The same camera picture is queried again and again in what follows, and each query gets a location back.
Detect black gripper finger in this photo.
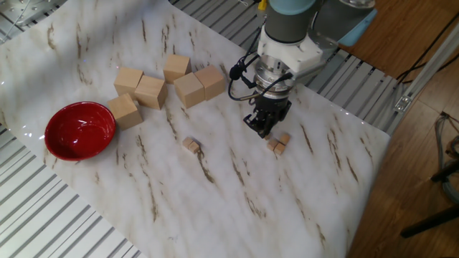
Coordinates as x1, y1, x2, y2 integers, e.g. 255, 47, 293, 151
267, 113, 283, 136
242, 111, 269, 140

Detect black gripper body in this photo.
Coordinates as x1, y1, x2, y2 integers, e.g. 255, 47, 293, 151
252, 95, 293, 123

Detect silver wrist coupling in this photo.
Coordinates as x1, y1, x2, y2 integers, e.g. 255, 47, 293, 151
253, 55, 297, 100

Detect large wooden cube block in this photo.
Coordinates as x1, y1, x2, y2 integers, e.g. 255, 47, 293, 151
194, 64, 226, 101
163, 54, 193, 85
113, 67, 145, 101
133, 75, 169, 111
173, 72, 207, 110
107, 92, 144, 131

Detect glossy marble pattern mat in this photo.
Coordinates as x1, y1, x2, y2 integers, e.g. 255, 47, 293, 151
0, 0, 392, 258

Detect red glossy bowl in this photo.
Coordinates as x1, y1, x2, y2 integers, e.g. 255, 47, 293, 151
44, 101, 117, 162

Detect black stand legs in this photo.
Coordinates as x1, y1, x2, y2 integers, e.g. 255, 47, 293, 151
399, 157, 459, 239

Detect black gripper cable bundle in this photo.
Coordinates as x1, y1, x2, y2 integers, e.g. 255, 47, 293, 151
227, 21, 295, 103

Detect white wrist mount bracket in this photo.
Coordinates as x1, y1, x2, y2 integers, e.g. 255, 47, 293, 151
257, 24, 326, 85

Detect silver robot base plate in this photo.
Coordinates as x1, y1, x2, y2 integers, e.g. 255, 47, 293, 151
308, 30, 340, 53

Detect thin black floor cables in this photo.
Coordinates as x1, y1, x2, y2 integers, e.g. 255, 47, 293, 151
395, 10, 459, 85

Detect aluminium frame post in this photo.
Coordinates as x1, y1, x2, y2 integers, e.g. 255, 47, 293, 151
385, 21, 459, 136

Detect grey cable bundle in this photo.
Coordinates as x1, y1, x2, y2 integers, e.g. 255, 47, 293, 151
432, 110, 459, 205

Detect silver perforated mount plate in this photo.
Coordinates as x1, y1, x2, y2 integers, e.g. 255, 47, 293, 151
0, 0, 69, 28

